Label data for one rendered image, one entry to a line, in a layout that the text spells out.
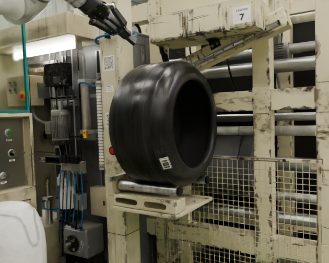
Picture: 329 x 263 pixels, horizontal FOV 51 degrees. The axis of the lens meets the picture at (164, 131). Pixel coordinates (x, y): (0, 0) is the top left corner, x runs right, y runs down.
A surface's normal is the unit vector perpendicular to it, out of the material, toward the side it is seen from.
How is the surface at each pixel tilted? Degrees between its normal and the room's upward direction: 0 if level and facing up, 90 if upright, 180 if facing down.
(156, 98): 73
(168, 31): 90
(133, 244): 90
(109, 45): 90
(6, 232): 66
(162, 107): 78
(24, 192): 90
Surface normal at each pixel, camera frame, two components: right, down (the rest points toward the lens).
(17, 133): 0.84, 0.00
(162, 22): -0.55, 0.06
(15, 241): 0.53, -0.18
